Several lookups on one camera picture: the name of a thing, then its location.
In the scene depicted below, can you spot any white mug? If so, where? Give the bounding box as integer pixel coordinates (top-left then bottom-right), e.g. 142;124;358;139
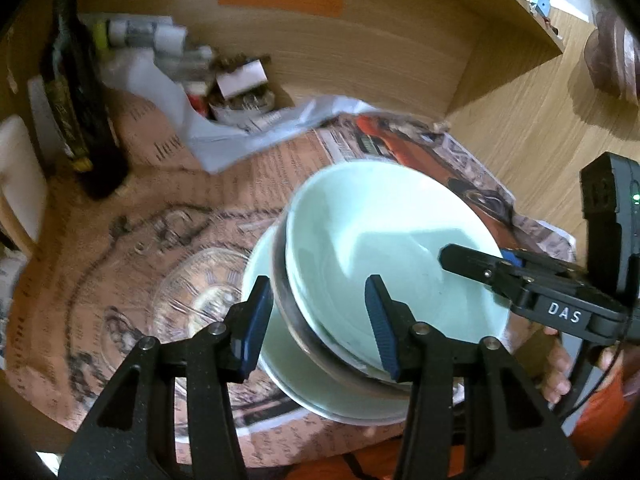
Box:
0;114;48;256

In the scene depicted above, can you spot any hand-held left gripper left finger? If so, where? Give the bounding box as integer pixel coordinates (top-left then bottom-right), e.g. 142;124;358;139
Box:
57;275;276;480

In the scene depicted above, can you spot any person's orange garment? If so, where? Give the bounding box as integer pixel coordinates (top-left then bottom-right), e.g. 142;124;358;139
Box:
280;447;406;480

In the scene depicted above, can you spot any mint green plate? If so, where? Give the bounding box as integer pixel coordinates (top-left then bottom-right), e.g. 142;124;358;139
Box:
241;227;511;426

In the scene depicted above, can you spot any mint green bowl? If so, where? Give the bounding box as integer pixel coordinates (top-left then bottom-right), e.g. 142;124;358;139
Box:
285;161;512;381

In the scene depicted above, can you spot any dark glass bottle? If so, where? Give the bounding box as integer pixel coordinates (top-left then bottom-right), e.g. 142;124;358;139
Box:
42;0;128;198

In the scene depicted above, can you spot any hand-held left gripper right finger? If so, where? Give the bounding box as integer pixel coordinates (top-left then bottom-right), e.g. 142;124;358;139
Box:
364;274;585;480

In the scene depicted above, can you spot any newspaper print tablecloth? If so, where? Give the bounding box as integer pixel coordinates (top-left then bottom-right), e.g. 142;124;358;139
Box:
0;85;576;471

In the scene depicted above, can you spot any white paper sheet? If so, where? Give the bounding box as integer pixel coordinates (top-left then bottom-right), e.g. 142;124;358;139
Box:
102;52;381;173

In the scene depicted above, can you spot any cream white plate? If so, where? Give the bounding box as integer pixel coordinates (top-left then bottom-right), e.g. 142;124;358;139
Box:
257;355;416;426

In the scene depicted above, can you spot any stack of newspapers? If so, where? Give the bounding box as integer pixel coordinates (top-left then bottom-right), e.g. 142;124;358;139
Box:
92;12;216;91

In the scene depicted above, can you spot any small white box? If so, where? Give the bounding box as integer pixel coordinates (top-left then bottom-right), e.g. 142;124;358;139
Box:
215;59;268;101

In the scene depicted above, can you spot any small dish of beads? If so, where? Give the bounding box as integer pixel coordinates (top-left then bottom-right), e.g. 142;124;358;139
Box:
207;87;276;123

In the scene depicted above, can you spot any brown plastic-wrapped board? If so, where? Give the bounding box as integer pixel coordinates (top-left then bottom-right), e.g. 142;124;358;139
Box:
584;12;640;98

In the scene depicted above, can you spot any person's right hand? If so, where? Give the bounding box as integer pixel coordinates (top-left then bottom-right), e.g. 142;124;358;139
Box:
541;327;575;407

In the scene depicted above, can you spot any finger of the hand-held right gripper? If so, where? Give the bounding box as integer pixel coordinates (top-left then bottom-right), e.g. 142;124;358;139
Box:
501;248;582;276
438;243;523;291

